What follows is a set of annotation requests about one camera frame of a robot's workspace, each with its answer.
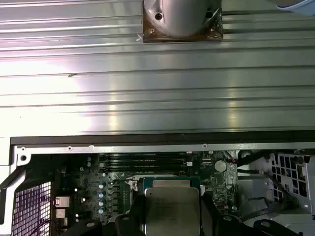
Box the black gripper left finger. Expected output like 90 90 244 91
78 194 146 236

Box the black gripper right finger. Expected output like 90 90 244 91
199 191 305 236

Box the silver CPU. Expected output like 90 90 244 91
144 187 200 236

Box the black RAM slot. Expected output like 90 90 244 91
102 157 194 162
102 152 194 157
102 161 194 167
102 167 194 173

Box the CPU socket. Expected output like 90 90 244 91
132 176 207 197

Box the green motherboard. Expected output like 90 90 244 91
53 151 239 236

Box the round coin cell battery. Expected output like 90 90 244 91
213 159 228 173

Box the black PC case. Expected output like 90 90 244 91
0 134 315 236

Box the perforated metal drive cage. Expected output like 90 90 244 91
269 150 313 199

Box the square brown base plate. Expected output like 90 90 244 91
142 6 224 44

